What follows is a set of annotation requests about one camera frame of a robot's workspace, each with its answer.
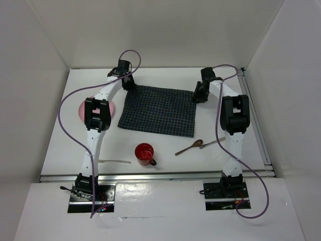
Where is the aluminium right side rail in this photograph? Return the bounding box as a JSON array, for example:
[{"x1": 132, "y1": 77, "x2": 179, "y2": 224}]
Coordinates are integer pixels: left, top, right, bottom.
[{"x1": 238, "y1": 67, "x2": 274, "y2": 171}]

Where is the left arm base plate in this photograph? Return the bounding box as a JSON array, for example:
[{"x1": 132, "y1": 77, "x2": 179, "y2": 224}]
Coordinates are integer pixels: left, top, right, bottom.
[{"x1": 67, "y1": 184, "x2": 116, "y2": 213}]

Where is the dark checked cloth placemat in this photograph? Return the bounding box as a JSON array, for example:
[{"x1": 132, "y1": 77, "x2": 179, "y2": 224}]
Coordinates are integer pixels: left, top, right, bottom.
[{"x1": 118, "y1": 85, "x2": 196, "y2": 138}]

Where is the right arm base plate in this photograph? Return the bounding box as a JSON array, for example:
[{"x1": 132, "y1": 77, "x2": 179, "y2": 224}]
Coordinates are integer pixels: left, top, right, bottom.
[{"x1": 199, "y1": 182, "x2": 251, "y2": 211}]

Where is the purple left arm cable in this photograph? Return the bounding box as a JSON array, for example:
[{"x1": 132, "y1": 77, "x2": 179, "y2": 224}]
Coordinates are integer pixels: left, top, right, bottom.
[{"x1": 57, "y1": 49, "x2": 142, "y2": 219}]

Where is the red enamel mug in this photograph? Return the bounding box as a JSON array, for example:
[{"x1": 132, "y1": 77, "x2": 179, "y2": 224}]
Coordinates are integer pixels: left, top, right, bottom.
[{"x1": 134, "y1": 143, "x2": 157, "y2": 166}]

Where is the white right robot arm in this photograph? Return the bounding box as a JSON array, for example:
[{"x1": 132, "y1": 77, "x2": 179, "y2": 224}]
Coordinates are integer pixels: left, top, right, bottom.
[{"x1": 193, "y1": 67, "x2": 250, "y2": 197}]

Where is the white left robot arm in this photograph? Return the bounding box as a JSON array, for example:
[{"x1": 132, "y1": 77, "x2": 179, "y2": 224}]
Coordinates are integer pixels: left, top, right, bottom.
[{"x1": 75, "y1": 60, "x2": 136, "y2": 200}]

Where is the aluminium rail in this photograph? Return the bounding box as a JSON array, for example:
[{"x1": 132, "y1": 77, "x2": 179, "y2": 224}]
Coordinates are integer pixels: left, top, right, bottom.
[
  {"x1": 39, "y1": 170, "x2": 276, "y2": 183},
  {"x1": 238, "y1": 67, "x2": 274, "y2": 171}
]

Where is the brown wooden spoon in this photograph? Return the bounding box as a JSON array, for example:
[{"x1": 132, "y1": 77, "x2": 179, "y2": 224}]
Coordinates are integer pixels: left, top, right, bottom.
[{"x1": 175, "y1": 139, "x2": 203, "y2": 156}]

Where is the aluminium front rail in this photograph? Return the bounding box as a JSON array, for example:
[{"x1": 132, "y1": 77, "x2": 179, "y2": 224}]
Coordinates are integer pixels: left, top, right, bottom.
[{"x1": 39, "y1": 170, "x2": 276, "y2": 183}]

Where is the silver table knife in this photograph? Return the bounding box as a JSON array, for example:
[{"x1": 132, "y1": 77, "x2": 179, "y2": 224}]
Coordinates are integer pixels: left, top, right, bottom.
[{"x1": 199, "y1": 137, "x2": 226, "y2": 149}]

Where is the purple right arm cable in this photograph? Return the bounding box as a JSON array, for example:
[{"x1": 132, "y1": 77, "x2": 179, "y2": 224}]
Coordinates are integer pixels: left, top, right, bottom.
[{"x1": 211, "y1": 64, "x2": 271, "y2": 219}]

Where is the silver metal fork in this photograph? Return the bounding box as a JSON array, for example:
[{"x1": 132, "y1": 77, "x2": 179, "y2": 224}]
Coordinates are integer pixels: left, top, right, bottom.
[{"x1": 98, "y1": 160, "x2": 131, "y2": 164}]

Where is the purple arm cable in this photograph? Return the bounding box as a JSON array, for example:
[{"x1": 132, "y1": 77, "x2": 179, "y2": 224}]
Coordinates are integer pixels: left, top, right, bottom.
[
  {"x1": 211, "y1": 64, "x2": 271, "y2": 219},
  {"x1": 57, "y1": 49, "x2": 142, "y2": 219}
]

